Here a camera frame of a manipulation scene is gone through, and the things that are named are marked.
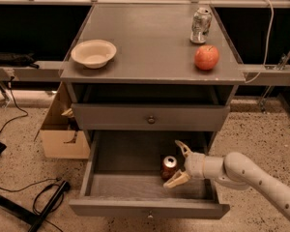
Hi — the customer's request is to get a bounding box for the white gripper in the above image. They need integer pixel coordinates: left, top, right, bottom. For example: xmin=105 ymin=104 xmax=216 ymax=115
xmin=163 ymin=140 xmax=224 ymax=189

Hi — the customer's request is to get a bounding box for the red coke can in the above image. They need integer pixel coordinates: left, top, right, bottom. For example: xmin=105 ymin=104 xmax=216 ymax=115
xmin=160 ymin=156 xmax=178 ymax=181

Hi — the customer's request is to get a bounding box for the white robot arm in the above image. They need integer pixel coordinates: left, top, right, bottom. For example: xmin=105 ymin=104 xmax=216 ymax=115
xmin=163 ymin=140 xmax=290 ymax=221

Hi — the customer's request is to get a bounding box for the open grey lower drawer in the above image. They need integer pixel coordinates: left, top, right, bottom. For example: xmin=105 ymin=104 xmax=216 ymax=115
xmin=70 ymin=130 xmax=230 ymax=219

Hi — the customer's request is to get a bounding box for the closed grey upper drawer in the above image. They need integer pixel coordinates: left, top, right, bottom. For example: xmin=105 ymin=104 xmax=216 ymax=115
xmin=72 ymin=103 xmax=230 ymax=131

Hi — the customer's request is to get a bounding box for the crushed silver soda can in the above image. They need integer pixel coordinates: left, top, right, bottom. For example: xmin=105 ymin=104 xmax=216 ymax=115
xmin=190 ymin=7 xmax=212 ymax=44

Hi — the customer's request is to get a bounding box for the red apple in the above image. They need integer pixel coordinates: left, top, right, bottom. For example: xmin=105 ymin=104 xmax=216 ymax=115
xmin=194 ymin=44 xmax=219 ymax=71

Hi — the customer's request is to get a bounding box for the cardboard box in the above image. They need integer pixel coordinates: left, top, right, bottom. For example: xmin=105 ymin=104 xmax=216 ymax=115
xmin=40 ymin=83 xmax=90 ymax=160

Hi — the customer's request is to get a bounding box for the white bowl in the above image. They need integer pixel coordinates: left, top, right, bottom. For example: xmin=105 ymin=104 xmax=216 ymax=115
xmin=71 ymin=40 xmax=117 ymax=69

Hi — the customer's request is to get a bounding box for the black floor stand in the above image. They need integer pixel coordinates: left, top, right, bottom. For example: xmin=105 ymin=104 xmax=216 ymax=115
xmin=0 ymin=181 xmax=71 ymax=232

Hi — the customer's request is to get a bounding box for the black floor cable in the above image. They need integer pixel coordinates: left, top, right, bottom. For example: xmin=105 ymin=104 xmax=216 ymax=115
xmin=0 ymin=177 xmax=66 ymax=232

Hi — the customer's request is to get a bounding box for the white hanging cable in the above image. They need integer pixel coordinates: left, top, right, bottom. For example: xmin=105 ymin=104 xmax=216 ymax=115
xmin=244 ymin=0 xmax=275 ymax=85

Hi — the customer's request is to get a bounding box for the black wall cable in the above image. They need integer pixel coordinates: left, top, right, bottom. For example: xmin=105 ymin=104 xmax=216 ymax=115
xmin=0 ymin=75 xmax=29 ymax=133

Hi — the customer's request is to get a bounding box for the black object on rail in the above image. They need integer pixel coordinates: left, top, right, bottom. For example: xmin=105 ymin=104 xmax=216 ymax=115
xmin=0 ymin=52 xmax=40 ymax=69

